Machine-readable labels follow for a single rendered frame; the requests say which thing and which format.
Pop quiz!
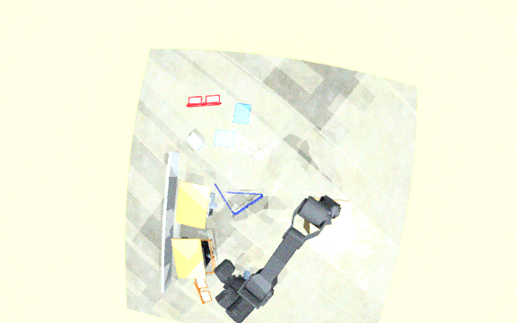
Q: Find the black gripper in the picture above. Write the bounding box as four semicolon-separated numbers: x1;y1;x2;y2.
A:
214;259;246;295

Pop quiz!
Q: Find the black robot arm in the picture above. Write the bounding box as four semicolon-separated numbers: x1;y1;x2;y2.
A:
215;195;342;323

